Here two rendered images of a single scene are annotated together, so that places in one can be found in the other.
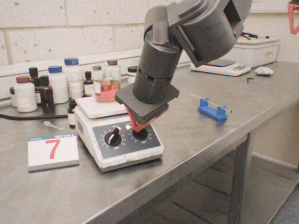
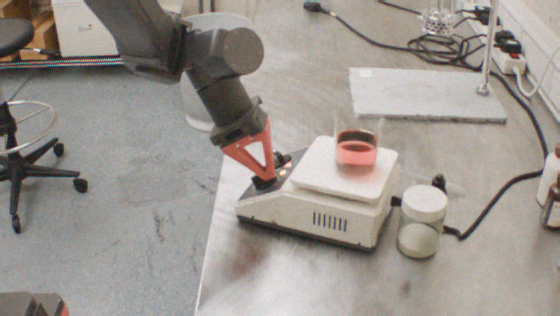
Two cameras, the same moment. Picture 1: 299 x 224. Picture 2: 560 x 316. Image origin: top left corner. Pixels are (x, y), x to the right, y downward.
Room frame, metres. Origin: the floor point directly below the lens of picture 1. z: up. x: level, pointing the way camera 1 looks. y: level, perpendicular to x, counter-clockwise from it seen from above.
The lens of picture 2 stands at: (1.02, -0.42, 1.28)
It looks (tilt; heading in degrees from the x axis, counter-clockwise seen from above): 33 degrees down; 139
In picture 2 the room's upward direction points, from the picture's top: straight up
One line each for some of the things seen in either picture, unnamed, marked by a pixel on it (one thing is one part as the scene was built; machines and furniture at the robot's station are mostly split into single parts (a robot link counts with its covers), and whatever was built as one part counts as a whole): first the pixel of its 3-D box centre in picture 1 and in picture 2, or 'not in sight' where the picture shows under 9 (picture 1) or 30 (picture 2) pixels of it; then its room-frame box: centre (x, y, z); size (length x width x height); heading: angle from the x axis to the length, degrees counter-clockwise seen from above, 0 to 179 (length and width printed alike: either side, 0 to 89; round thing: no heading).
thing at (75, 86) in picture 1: (76, 87); not in sight; (0.87, 0.24, 0.79); 0.03 x 0.03 x 0.09
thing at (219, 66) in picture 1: (220, 66); not in sight; (1.38, -0.36, 0.77); 0.26 x 0.19 x 0.05; 50
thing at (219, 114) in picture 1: (212, 108); not in sight; (0.74, -0.18, 0.77); 0.10 x 0.03 x 0.04; 24
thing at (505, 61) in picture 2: not in sight; (491, 33); (0.34, 0.88, 0.77); 0.40 x 0.06 x 0.04; 137
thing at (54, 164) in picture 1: (53, 151); not in sight; (0.47, 0.18, 0.77); 0.09 x 0.06 x 0.04; 107
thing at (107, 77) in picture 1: (107, 83); (358, 143); (0.59, 0.09, 0.88); 0.07 x 0.06 x 0.08; 5
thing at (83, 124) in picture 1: (113, 126); (326, 189); (0.55, 0.08, 0.79); 0.22 x 0.13 x 0.08; 27
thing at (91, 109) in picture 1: (108, 104); (346, 167); (0.57, 0.09, 0.83); 0.12 x 0.12 x 0.01; 27
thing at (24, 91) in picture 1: (25, 93); (559, 174); (0.77, 0.36, 0.80); 0.06 x 0.06 x 0.10
